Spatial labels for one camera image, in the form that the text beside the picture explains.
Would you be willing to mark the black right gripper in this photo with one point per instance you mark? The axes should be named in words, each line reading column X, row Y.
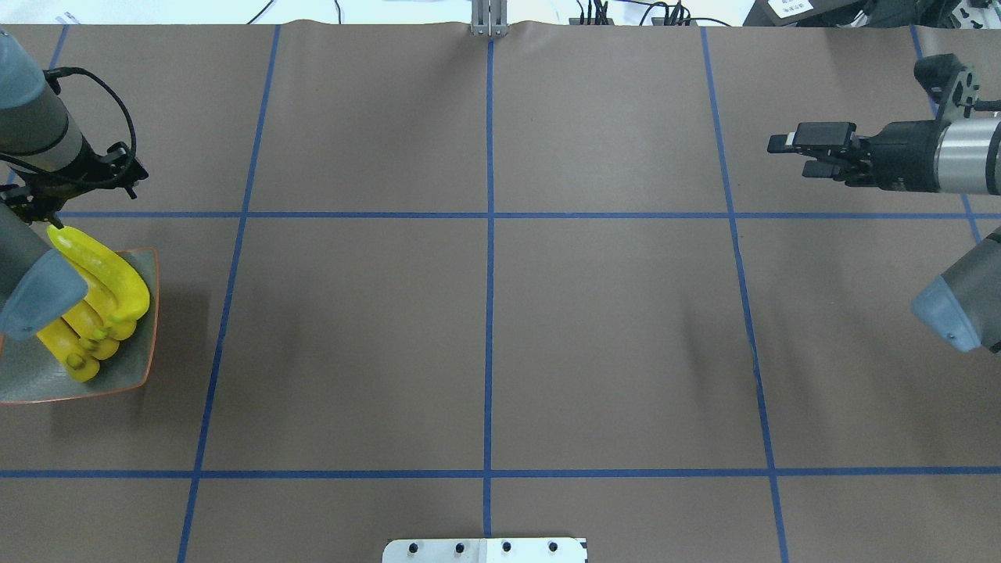
column 907, row 156

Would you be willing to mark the aluminium frame post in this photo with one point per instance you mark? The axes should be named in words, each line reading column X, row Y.
column 489, row 18

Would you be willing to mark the yellow banana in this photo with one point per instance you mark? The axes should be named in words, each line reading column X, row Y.
column 102, row 306
column 127, row 297
column 77, row 319
column 63, row 344

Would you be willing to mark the blue square plate orange rim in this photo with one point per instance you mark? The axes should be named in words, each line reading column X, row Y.
column 30, row 374

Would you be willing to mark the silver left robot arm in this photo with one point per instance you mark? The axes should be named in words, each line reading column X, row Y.
column 53, row 162

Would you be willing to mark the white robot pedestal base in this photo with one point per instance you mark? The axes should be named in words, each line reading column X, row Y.
column 504, row 549

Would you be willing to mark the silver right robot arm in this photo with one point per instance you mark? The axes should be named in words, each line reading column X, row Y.
column 961, row 305

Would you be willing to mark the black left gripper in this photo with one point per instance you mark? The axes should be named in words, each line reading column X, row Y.
column 48, row 188

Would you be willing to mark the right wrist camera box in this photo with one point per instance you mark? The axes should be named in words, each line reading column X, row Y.
column 953, row 86

